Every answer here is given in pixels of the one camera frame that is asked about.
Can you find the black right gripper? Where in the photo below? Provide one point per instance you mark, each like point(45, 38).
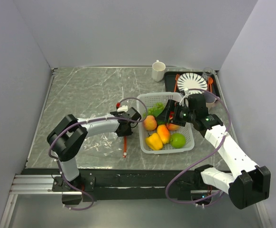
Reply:
point(172, 106)

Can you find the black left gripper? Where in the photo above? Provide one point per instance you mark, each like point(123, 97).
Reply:
point(128, 132)

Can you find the clear zip bag orange zipper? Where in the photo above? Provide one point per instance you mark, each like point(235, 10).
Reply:
point(106, 144)

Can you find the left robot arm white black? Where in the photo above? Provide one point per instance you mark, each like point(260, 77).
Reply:
point(68, 136)

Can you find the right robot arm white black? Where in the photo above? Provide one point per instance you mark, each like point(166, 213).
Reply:
point(247, 183)

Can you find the peach right in basket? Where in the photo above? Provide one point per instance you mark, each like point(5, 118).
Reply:
point(172, 127)

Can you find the peach in basket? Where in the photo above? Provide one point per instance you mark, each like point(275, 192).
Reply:
point(150, 123)
point(172, 127)

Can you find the orange yellow mango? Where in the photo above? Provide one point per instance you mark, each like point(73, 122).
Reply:
point(163, 133)

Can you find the peach left in basket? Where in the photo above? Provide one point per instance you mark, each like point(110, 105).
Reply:
point(150, 123)

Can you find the yellow bell pepper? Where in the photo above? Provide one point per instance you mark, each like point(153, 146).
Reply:
point(154, 142)

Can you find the green apple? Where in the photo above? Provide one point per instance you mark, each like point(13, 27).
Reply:
point(177, 140)

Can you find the black rectangular tray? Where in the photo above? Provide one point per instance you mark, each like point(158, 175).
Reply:
point(169, 79)

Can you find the orange plastic fork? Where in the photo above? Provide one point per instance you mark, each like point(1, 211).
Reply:
point(176, 79)

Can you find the black white striped plate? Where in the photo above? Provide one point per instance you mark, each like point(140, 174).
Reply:
point(192, 81)

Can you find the white ceramic mug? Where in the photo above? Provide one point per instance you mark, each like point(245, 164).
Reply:
point(158, 70)

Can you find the beige mug purple inside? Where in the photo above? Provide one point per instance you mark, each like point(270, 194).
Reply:
point(210, 99)

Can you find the orange plastic spoon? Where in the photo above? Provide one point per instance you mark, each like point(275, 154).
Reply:
point(210, 82)

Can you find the clear glass cup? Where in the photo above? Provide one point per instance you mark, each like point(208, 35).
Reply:
point(207, 73)

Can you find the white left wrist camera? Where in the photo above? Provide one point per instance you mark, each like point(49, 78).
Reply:
point(121, 108)

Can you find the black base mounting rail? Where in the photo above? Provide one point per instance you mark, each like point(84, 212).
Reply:
point(101, 184)

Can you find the aluminium extrusion frame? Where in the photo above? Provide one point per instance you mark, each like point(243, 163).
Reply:
point(32, 204)

